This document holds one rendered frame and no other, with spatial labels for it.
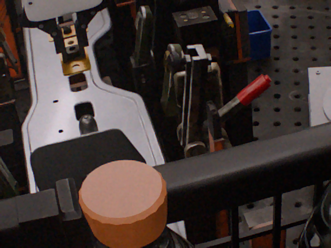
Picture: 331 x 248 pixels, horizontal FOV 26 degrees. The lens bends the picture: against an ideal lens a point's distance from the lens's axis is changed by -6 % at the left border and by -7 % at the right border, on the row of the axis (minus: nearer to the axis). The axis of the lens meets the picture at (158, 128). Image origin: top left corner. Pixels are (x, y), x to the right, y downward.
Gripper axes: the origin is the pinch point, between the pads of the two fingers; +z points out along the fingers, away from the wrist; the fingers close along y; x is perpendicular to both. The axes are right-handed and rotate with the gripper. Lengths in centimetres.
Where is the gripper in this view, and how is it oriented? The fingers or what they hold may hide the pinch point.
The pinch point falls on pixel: (70, 41)
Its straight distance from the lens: 98.8
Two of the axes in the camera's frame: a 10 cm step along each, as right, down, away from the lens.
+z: 1.1, 7.6, 6.4
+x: 2.2, 6.1, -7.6
